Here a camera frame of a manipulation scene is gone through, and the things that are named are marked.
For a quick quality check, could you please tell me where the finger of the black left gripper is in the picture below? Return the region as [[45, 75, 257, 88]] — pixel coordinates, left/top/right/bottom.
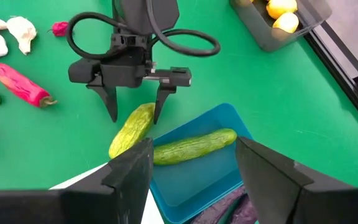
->
[[86, 83, 119, 124], [153, 83, 177, 125]]

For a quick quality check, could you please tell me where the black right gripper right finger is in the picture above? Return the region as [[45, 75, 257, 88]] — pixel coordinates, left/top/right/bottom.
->
[[236, 136, 358, 224]]

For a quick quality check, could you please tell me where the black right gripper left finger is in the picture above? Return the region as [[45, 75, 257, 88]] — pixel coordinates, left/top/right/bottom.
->
[[0, 138, 154, 224]]

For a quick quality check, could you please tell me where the yellow-green cucumber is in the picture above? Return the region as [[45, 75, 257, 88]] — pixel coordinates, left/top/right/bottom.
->
[[108, 102, 157, 159]]

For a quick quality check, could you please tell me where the dark green cucumber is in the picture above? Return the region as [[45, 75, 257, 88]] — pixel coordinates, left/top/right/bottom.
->
[[152, 128, 238, 166]]

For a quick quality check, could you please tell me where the white flat board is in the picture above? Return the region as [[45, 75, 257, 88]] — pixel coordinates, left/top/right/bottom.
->
[[48, 161, 165, 224]]

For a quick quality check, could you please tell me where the small red pepper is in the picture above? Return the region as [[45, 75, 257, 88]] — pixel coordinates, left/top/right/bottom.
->
[[47, 21, 70, 37]]

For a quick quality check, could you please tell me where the long red chilli pepper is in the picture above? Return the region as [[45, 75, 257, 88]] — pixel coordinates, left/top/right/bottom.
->
[[0, 63, 58, 109]]

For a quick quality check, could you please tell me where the grey translucent plastic bin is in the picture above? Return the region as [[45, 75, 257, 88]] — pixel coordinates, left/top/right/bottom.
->
[[229, 0, 333, 53]]

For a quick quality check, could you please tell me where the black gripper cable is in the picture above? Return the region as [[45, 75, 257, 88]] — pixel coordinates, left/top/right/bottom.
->
[[145, 0, 222, 58], [65, 11, 127, 60]]

